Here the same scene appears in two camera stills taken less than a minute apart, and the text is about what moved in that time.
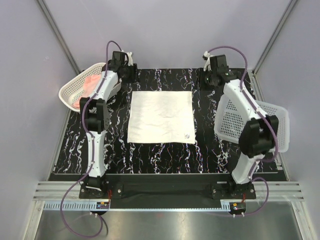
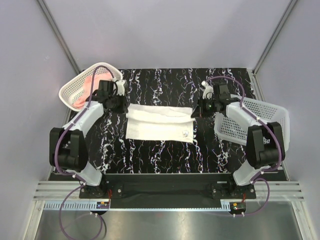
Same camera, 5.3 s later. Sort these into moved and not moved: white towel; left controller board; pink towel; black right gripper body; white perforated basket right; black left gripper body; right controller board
Moved: white towel; black left gripper body; black right gripper body
Not moved: white perforated basket right; right controller board; pink towel; left controller board
